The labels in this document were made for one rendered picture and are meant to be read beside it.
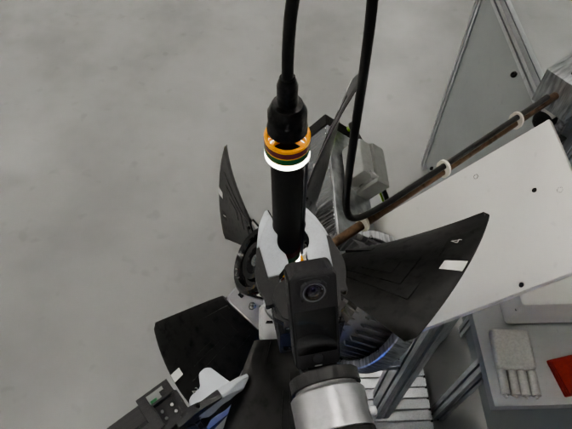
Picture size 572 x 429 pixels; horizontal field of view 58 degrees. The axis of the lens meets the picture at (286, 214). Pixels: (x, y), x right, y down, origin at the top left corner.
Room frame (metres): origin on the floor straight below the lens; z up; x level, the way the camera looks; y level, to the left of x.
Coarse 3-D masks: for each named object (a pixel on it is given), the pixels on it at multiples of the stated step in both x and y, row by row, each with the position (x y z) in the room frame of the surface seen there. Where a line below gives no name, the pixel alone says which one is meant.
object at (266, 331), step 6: (264, 312) 0.34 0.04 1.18; (264, 318) 0.33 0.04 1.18; (270, 318) 0.33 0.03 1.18; (264, 324) 0.32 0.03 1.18; (270, 324) 0.32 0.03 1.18; (264, 330) 0.31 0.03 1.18; (270, 330) 0.31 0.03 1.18; (264, 336) 0.30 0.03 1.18; (270, 336) 0.30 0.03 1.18; (276, 336) 0.30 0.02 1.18
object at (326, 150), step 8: (352, 80) 0.68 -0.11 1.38; (352, 88) 0.63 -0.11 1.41; (344, 104) 0.61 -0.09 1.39; (336, 120) 0.59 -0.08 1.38; (336, 128) 0.66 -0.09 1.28; (328, 136) 0.57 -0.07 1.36; (328, 144) 0.59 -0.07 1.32; (320, 152) 0.55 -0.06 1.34; (328, 152) 0.61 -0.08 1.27; (320, 160) 0.56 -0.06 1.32; (328, 160) 0.62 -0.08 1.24; (320, 168) 0.57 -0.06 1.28; (312, 176) 0.53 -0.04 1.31; (320, 176) 0.58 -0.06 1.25; (312, 184) 0.54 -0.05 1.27; (320, 184) 0.58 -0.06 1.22; (312, 192) 0.54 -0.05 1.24; (312, 200) 0.54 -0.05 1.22
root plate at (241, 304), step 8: (232, 296) 0.41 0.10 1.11; (248, 296) 0.40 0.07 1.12; (232, 304) 0.40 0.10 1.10; (240, 304) 0.39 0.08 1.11; (248, 304) 0.39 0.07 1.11; (256, 304) 0.39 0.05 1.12; (240, 312) 0.38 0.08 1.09; (248, 312) 0.38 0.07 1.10; (256, 312) 0.38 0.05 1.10; (248, 320) 0.37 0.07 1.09; (256, 320) 0.37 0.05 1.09; (256, 328) 0.36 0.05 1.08
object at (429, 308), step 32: (480, 224) 0.37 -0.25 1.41; (352, 256) 0.38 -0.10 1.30; (384, 256) 0.36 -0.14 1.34; (416, 256) 0.34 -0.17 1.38; (448, 256) 0.32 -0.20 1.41; (352, 288) 0.31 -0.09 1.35; (384, 288) 0.29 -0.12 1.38; (416, 288) 0.28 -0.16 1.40; (448, 288) 0.27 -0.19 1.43; (384, 320) 0.24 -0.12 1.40; (416, 320) 0.23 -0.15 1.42
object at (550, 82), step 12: (564, 60) 0.72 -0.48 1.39; (552, 72) 0.69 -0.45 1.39; (564, 72) 0.69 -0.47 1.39; (540, 84) 0.70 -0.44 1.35; (552, 84) 0.68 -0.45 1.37; (564, 84) 0.67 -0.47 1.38; (540, 96) 0.69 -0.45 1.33; (564, 96) 0.66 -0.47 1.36; (552, 108) 0.66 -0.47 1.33; (564, 108) 0.65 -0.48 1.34; (564, 120) 0.64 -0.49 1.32
